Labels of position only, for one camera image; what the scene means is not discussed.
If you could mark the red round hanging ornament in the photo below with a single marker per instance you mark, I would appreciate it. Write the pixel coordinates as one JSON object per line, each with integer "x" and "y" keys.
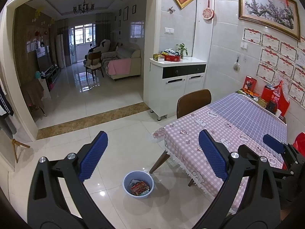
{"x": 208, "y": 13}

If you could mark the cola bottle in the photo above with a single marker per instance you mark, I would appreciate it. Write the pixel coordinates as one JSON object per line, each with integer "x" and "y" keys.
{"x": 276, "y": 96}

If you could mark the red box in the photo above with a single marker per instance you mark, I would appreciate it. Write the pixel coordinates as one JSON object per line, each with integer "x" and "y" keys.
{"x": 266, "y": 93}

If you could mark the pink checked tablecloth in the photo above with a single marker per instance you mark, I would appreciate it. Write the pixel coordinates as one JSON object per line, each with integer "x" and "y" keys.
{"x": 185, "y": 133}

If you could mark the potted green plant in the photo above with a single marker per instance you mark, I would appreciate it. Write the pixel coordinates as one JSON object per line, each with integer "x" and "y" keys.
{"x": 181, "y": 49}

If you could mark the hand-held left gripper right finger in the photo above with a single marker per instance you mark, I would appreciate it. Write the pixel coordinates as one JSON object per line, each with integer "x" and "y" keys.
{"x": 213, "y": 157}

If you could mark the red chair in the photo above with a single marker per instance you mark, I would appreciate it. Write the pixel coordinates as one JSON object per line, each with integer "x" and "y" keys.
{"x": 300, "y": 140}

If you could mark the red gold snack packet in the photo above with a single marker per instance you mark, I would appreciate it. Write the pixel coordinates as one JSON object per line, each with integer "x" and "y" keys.
{"x": 140, "y": 188}

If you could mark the red round tin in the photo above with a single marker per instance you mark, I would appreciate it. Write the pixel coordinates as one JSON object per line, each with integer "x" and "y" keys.
{"x": 172, "y": 58}

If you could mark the hanging clothes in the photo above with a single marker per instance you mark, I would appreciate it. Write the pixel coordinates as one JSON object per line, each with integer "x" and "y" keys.
{"x": 6, "y": 109}

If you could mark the white light switch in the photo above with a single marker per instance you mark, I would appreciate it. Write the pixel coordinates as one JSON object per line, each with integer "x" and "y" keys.
{"x": 169, "y": 30}

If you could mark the television stand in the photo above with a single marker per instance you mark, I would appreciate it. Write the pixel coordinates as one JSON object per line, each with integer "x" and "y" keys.
{"x": 51, "y": 74}

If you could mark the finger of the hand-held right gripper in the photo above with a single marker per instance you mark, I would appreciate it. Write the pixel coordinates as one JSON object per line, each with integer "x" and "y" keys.
{"x": 274, "y": 143}

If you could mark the wooden stand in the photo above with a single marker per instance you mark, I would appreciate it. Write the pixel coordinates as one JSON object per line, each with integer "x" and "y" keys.
{"x": 20, "y": 144}

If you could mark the blue patterned cloth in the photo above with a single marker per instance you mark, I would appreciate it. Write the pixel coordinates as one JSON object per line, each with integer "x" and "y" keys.
{"x": 170, "y": 52}

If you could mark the beige sofa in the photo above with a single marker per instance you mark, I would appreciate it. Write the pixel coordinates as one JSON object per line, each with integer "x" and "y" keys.
{"x": 124, "y": 54}

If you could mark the large red paper bag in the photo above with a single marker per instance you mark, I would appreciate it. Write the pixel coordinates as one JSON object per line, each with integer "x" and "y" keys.
{"x": 284, "y": 105}

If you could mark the balcony window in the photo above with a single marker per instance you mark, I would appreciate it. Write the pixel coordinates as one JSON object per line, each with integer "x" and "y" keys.
{"x": 83, "y": 34}

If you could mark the white blue medicine box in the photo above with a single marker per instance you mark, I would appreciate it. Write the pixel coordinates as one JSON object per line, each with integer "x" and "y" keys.
{"x": 144, "y": 193}

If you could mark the dark small box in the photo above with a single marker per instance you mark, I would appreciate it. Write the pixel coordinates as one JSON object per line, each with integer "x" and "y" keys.
{"x": 271, "y": 107}

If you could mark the framed plum blossom painting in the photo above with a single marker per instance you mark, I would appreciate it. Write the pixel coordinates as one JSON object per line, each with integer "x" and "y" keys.
{"x": 269, "y": 10}

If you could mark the white tall panel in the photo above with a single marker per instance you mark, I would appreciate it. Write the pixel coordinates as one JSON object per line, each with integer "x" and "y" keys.
{"x": 202, "y": 43}

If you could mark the brown draped cloth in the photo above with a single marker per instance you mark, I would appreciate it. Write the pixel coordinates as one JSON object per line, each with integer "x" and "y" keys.
{"x": 33, "y": 95}

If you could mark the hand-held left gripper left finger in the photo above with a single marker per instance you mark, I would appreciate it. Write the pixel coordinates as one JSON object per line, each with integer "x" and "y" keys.
{"x": 94, "y": 157}

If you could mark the purple grid tablecloth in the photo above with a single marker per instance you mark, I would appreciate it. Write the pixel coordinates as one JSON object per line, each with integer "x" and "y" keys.
{"x": 250, "y": 114}

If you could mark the pink blanket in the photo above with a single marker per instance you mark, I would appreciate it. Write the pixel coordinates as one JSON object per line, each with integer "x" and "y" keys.
{"x": 119, "y": 66}

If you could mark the blue plastic bucket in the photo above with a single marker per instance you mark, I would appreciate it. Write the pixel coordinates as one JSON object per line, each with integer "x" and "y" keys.
{"x": 126, "y": 186}

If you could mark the white sideboard cabinet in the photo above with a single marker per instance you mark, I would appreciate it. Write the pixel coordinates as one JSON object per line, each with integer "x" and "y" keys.
{"x": 174, "y": 88}

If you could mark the television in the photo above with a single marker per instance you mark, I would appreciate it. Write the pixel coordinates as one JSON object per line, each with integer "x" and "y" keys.
{"x": 44, "y": 62}

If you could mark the wooden living room chair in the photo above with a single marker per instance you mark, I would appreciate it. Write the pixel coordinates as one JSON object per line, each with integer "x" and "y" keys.
{"x": 93, "y": 59}

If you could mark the butterfly wall decoration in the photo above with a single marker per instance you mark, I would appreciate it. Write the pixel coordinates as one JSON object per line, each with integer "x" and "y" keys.
{"x": 171, "y": 10}

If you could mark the yellow small box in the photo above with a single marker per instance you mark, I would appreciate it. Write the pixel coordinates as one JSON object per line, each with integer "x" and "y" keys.
{"x": 158, "y": 57}

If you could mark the black chandelier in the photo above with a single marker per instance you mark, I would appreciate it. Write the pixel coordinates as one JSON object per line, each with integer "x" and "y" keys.
{"x": 83, "y": 7}

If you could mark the orange boxes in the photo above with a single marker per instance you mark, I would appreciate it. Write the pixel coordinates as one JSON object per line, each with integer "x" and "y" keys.
{"x": 250, "y": 95}

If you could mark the white paper cup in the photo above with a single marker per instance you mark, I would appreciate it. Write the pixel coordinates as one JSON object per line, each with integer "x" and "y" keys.
{"x": 278, "y": 113}

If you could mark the white wall socket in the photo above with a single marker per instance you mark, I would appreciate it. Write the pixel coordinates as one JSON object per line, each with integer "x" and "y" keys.
{"x": 243, "y": 45}

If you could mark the white standing air conditioner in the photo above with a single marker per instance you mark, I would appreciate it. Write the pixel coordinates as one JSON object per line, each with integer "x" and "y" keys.
{"x": 60, "y": 50}

